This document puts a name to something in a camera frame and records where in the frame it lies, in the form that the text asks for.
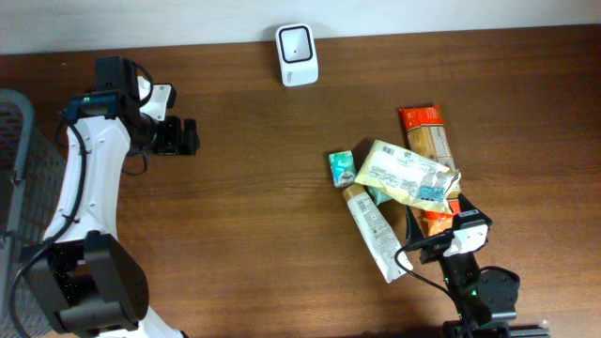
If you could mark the orange spaghetti packet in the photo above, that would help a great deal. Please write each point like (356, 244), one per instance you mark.
(424, 127)

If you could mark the teal sachet packet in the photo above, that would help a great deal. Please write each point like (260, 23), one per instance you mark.
(378, 196)

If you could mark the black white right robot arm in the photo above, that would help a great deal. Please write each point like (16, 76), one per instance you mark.
(485, 298)

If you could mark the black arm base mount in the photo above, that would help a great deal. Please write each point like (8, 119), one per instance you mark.
(497, 329)

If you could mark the white tube tan cap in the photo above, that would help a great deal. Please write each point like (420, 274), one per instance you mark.
(378, 235)

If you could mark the yellow snack bag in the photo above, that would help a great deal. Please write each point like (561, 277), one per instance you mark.
(409, 178)

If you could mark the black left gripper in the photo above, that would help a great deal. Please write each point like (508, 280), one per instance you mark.
(174, 136)

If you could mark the white barcode scanner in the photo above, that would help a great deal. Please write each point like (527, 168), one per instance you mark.
(295, 45)

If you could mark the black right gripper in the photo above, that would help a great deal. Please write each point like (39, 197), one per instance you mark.
(439, 246)

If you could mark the grey plastic mesh basket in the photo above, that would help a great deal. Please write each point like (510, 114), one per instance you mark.
(31, 170)

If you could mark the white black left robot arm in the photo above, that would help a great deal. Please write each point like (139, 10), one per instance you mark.
(62, 266)

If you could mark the small teal packet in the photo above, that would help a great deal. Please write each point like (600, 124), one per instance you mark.
(343, 169)

